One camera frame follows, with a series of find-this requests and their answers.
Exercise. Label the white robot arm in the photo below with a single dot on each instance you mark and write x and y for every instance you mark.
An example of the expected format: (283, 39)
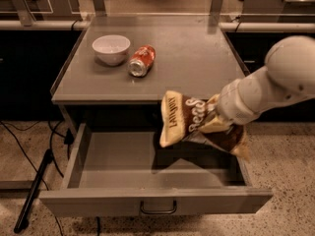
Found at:
(288, 77)

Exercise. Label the brown sea salt chip bag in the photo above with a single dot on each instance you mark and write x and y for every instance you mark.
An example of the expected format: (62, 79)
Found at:
(182, 115)

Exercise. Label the white ceramic bowl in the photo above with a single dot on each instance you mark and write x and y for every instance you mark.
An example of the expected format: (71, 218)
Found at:
(111, 49)

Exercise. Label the black bar on floor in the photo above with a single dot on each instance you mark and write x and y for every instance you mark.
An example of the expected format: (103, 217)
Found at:
(22, 222)

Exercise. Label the left background desk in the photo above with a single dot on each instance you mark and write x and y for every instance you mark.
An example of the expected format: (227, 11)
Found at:
(43, 10)

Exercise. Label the orange soda can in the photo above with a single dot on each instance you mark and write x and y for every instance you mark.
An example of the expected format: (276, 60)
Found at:
(141, 61)

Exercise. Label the grey open top drawer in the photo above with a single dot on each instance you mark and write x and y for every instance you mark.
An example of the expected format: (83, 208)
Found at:
(110, 173)

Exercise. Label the right background desk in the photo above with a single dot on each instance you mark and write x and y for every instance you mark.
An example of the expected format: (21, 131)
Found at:
(278, 11)

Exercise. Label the grey cabinet with counter top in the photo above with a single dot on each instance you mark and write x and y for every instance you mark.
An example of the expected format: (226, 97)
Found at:
(192, 57)

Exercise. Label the dark metal drawer handle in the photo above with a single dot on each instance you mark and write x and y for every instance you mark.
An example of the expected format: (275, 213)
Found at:
(158, 208)

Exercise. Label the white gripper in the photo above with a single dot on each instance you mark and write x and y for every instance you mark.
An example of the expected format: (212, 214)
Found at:
(230, 102)

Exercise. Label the background desk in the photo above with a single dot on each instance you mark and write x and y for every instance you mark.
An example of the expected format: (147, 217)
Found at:
(278, 11)
(43, 10)

